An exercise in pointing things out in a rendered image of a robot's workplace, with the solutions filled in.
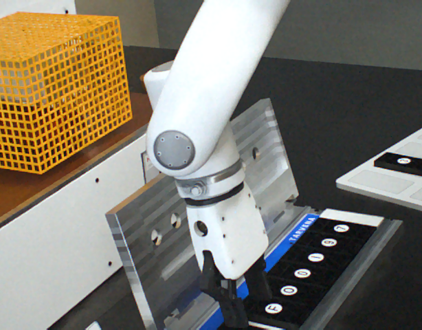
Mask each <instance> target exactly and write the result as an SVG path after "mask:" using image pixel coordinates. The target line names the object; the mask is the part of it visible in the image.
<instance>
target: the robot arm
mask: <svg viewBox="0 0 422 330"><path fill-rule="evenodd" d="M290 1H291V0H204V2H203V4H202V6H201V8H200V10H199V12H198V14H197V15H196V16H195V18H194V21H193V22H192V25H191V26H190V28H189V30H188V32H187V35H186V37H185V39H184V41H183V43H182V45H181V46H180V48H179V51H178V53H177V55H176V57H175V60H172V61H169V63H164V64H163V65H160V66H158V67H156V68H154V69H152V70H150V71H148V72H147V73H146V74H145V76H144V84H145V86H146V90H147V94H148V97H149V100H150V102H151V107H152V108H153V115H152V116H151V119H150V122H149V124H148V128H147V132H146V152H147V155H148V158H149V160H150V161H151V163H153V166H154V167H155V168H156V169H157V170H158V171H160V172H162V173H163V174H166V175H170V176H174V178H175V185H176V187H177V190H178V193H179V196H180V197H182V198H184V199H185V202H186V203H187V206H186V208H187V215H188V223H189V228H190V234H191V238H192V244H193V247H194V250H195V252H196V256H197V260H198V263H199V267H200V269H201V272H202V274H201V283H200V290H201V292H203V293H205V294H208V295H209V296H210V297H212V298H213V299H214V300H215V301H218V302H219V306H220V308H221V313H222V316H223V320H224V321H225V325H226V326H227V327H236V328H246V327H247V326H248V325H249V323H248V319H247V315H246V313H245V308H244V305H243V301H242V298H237V294H236V279H237V278H240V277H241V276H242V275H244V278H245V282H246V285H247V289H248V292H249V297H250V299H251V300H271V299H272V298H273V294H272V291H271V287H270V284H269V279H268V276H267V275H266V271H263V270H265V268H266V262H265V260H264V254H265V250H266V248H267V247H268V245H269V240H268V236H267V234H266V231H265V227H264V225H263V220H262V218H261V215H260V213H259V210H258V206H257V204H256V201H255V199H254V197H253V196H252V193H251V191H250V189H249V187H248V185H247V183H246V182H245V171H244V169H243V164H242V161H241V156H240V154H238V149H237V145H236V141H235V139H234V134H233V130H232V126H231V124H230V118H231V116H232V114H233V112H234V110H235V108H236V105H237V104H238V102H239V101H240V99H241V97H242V95H243V93H244V91H245V88H246V86H247V84H248V82H249V81H250V79H251V77H252V74H253V73H254V72H255V70H256V68H257V66H258V64H259V61H260V59H261V57H262V56H263V54H264V52H265V50H266V47H267V46H268V45H269V42H270V40H271V38H272V36H273V35H274V32H275V30H276V28H277V26H278V24H279V23H280V20H281V19H282V17H283V15H284V13H285V11H286V9H287V6H288V5H289V2H290ZM219 272H221V273H222V274H219ZM221 281H227V283H228V289H226V288H223V287H222V286H221Z"/></svg>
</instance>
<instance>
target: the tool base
mask: <svg viewBox="0 0 422 330"><path fill-rule="evenodd" d="M295 202H297V199H292V200H291V201H290V202H287V201H286V202H285V205H286V208H285V209H284V210H283V211H282V212H281V213H280V214H279V215H278V216H277V217H276V218H275V219H274V223H275V228H274V229H273V230H272V231H271V232H270V233H269V234H267V237H268V240H269V245H268V247H267V248H266V250H265V254H264V258H265V257H266V256H268V255H269V253H270V252H271V251H272V250H273V249H274V248H275V247H276V246H277V245H278V244H279V243H280V242H281V241H282V240H283V239H284V237H285V236H286V235H287V234H288V233H289V232H290V231H291V230H292V229H293V228H294V227H295V226H296V225H297V224H298V222H299V221H300V220H301V219H302V218H303V217H304V216H305V215H306V214H309V213H310V214H316V215H321V214H322V213H323V212H325V211H323V210H319V212H315V211H314V210H315V209H311V206H305V207H301V206H294V204H295ZM402 235H403V222H402V221H401V220H396V219H393V220H392V221H391V222H390V224H389V226H388V227H387V228H386V229H385V230H384V232H383V233H382V235H381V236H380V238H379V239H378V241H376V242H375V244H374V245H373V246H372V247H371V249H370V251H369V252H368V253H367V255H366V256H365V257H364V258H363V259H362V260H361V262H360V263H359V265H358V266H357V268H356V269H355V271H354V272H353V273H352V274H351V275H350V276H349V277H348V279H347V281H346V282H345V283H344V284H343V285H342V287H341V288H340V290H339V291H338V293H337V294H336V296H334V297H333V299H332V300H331V301H330V303H329V304H328V305H327V307H326V309H325V310H324V311H323V312H322V313H321V314H320V315H319V317H318V318H317V320H316V321H315V323H314V324H313V326H312V327H311V328H310V329H309V330H334V329H335V328H336V326H337V325H338V324H339V322H340V321H341V319H342V317H343V316H344V314H345V313H346V312H347V311H348V309H350V308H351V306H352V304H353V303H354V301H355V300H356V298H357V297H358V296H359V294H360V293H361V290H363V289H364V288H365V286H366V285H367V283H368V282H369V280H370V279H371V278H372V276H373V274H374V273H375V272H376V270H378V269H379V267H380V265H381V264H382V262H383V261H384V259H385V258H386V257H387V255H388V254H389V252H391V251H392V249H393V247H394V246H395V244H396V243H397V241H398V240H399V239H400V238H401V236H402ZM244 279H245V278H244V275H242V276H241V277H240V278H237V279H236V287H238V286H239V285H240V284H241V283H242V282H243V280H244ZM221 286H222V287H223V288H226V289H228V283H227V280H221ZM193 305H194V302H193V301H192V302H191V303H190V304H189V305H188V306H187V307H186V308H185V309H184V310H183V311H182V312H181V313H180V314H175V315H174V316H173V317H171V316H169V317H167V318H166V319H165V320H164V324H165V326H166V327H165V328H164V329H163V330H197V329H198V328H199V327H200V326H201V325H202V324H203V322H204V321H205V320H206V319H207V318H208V317H209V316H211V315H212V314H213V313H214V312H215V311H216V308H217V307H218V306H219V302H218V301H215V300H214V299H213V298H212V297H210V296H209V295H207V296H206V297H205V298H204V299H203V300H202V301H201V302H200V303H199V304H198V305H197V306H196V307H192V306H193Z"/></svg>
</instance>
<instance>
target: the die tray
mask: <svg viewBox="0 0 422 330"><path fill-rule="evenodd" d="M386 152H389V153H396V154H400V155H407V156H411V157H418V158H422V129H421V130H419V131H417V132H415V133H413V134H412V135H410V137H407V138H406V139H404V140H402V141H400V142H399V143H397V144H395V145H394V146H391V147H390V148H388V149H386V151H384V152H383V153H381V154H379V155H377V156H375V157H374V158H372V159H370V160H368V161H367V162H364V163H363V164H362V165H361V166H359V167H357V168H356V169H354V170H352V171H350V172H349V173H347V174H345V175H343V176H342V177H340V178H339V179H337V180H336V187H337V188H341V189H344V190H349V191H353V192H355V193H357V194H361V195H365V196H369V197H373V198H376V199H381V200H384V201H389V202H392V203H395V204H399V205H402V206H406V207H408V208H413V209H415V210H421V211H422V176H418V175H412V174H408V173H401V172H397V171H394V170H387V169H383V168H377V167H374V160H375V159H377V158H378V157H380V156H382V155H383V154H384V153H386Z"/></svg>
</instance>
